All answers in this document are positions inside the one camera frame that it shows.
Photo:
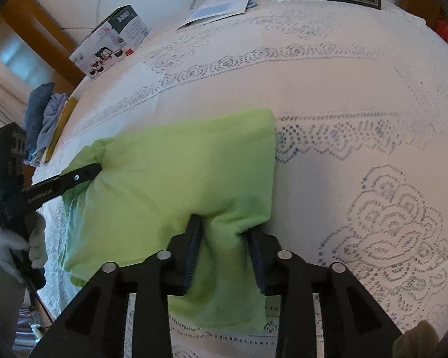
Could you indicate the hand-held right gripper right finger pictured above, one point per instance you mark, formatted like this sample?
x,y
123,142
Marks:
x,y
255,257

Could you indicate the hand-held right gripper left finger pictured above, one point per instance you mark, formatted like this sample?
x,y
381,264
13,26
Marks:
x,y
192,257

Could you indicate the person's left forearm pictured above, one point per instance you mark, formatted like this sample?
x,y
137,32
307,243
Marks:
x,y
0,298

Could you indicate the tea set cardboard box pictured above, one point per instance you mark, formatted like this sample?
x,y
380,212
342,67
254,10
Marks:
x,y
112,37

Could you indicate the white lace tablecloth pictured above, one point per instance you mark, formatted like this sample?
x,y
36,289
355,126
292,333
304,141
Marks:
x,y
339,82

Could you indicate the folded light blue garment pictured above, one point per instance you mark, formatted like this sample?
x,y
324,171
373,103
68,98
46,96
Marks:
x,y
50,119

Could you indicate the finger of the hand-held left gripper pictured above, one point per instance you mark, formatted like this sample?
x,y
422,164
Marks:
x,y
67,182

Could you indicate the folded olive yellow garment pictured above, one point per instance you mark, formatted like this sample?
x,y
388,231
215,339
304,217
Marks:
x,y
61,123

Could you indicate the olive cloth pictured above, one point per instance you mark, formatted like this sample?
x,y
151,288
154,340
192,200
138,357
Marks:
x,y
414,343

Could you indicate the light green shirt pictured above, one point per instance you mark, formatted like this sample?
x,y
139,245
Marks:
x,y
171,164

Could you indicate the person's left hand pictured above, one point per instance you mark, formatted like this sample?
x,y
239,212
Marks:
x,y
3,242

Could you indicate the white booklet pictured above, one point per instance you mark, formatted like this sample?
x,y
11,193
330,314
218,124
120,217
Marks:
x,y
216,9

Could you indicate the small blue object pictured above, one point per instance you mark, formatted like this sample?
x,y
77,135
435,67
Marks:
x,y
252,4

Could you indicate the pale curtain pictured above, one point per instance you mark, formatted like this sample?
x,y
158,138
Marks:
x,y
0,100

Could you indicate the stack of folded clothes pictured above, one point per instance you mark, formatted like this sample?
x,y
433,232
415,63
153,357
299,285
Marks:
x,y
37,108

